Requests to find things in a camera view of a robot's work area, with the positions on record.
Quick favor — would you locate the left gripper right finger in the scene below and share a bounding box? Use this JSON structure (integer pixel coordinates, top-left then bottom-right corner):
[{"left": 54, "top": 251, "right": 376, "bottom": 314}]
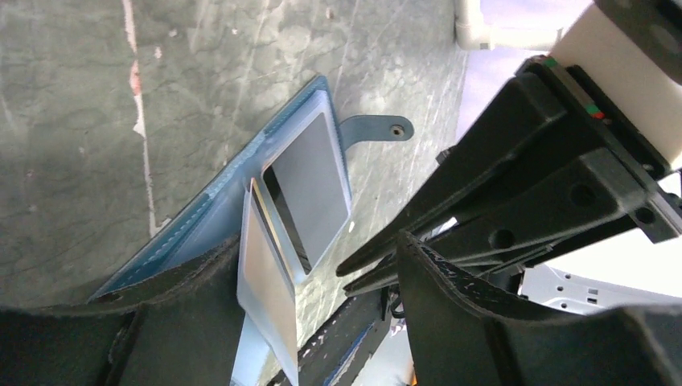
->
[{"left": 396, "top": 232, "right": 681, "bottom": 385}]

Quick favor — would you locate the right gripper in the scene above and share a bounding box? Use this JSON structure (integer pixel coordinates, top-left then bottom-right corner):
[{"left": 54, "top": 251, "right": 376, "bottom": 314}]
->
[{"left": 336, "top": 55, "right": 681, "bottom": 296}]

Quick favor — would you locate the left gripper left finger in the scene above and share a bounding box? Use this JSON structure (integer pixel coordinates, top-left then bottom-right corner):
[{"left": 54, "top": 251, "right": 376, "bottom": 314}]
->
[{"left": 1, "top": 237, "right": 244, "bottom": 385}]

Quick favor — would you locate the blue card holder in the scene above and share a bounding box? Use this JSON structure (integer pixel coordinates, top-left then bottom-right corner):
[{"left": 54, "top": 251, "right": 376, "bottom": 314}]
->
[{"left": 100, "top": 76, "right": 414, "bottom": 385}]

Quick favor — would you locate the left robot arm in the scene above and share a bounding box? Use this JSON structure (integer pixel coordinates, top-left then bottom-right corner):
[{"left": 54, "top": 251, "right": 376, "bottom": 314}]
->
[{"left": 1, "top": 236, "right": 681, "bottom": 385}]

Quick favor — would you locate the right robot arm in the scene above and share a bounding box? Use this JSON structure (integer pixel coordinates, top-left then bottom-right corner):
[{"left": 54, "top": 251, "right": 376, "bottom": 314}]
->
[{"left": 336, "top": 1, "right": 681, "bottom": 296}]

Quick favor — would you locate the grey card in holder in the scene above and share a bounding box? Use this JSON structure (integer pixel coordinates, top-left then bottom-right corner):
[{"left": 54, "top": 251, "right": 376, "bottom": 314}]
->
[{"left": 264, "top": 113, "right": 350, "bottom": 275}]

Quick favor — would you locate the white pvc pipe frame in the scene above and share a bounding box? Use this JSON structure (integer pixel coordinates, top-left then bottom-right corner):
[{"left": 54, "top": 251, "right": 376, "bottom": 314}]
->
[{"left": 454, "top": 0, "right": 593, "bottom": 51}]

